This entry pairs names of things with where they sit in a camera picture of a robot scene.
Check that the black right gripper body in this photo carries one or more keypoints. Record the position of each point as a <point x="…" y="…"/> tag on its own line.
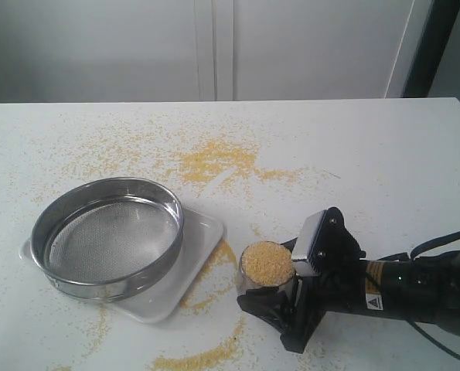
<point x="337" y="256"/>

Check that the yellow grain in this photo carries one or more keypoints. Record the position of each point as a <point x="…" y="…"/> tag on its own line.
<point x="267" y="264"/>

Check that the stainless steel cup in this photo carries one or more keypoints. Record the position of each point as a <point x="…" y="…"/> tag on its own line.
<point x="244" y="283"/>

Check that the round stainless steel sieve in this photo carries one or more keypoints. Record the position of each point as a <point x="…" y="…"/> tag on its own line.
<point x="109" y="239"/>

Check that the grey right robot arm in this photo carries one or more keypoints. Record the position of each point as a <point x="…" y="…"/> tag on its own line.
<point x="419" y="287"/>

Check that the white plastic tray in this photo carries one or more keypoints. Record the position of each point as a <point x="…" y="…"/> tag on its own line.
<point x="201" y="235"/>

